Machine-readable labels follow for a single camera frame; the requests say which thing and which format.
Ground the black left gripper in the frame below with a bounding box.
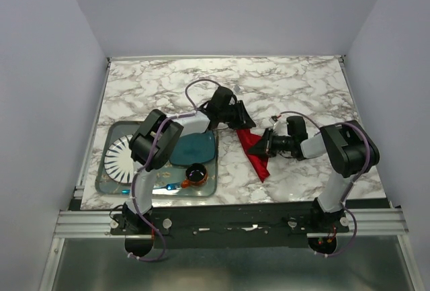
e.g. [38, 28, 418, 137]
[218, 99, 256, 130]

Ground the brown ceramic cup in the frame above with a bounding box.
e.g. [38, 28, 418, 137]
[181, 163, 208, 189]

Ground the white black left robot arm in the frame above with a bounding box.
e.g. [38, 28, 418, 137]
[123, 86, 256, 234]

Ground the aluminium frame rail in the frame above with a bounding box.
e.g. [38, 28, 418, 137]
[54, 208, 409, 239]

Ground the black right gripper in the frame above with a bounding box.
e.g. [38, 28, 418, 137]
[247, 128, 294, 158]

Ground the teal square plate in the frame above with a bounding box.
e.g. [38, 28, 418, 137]
[169, 131, 216, 167]

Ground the red cloth napkin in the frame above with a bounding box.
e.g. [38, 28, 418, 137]
[236, 129, 270, 183]

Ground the white blue striped plate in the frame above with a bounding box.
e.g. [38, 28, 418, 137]
[103, 134, 134, 185]

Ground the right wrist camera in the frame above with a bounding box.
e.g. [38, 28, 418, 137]
[269, 115, 308, 141]

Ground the black mounting base plate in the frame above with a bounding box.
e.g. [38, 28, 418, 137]
[110, 202, 349, 249]

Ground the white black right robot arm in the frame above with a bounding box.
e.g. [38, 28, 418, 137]
[247, 116, 380, 232]

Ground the blue handled utensil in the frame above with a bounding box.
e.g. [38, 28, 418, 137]
[121, 183, 181, 196]

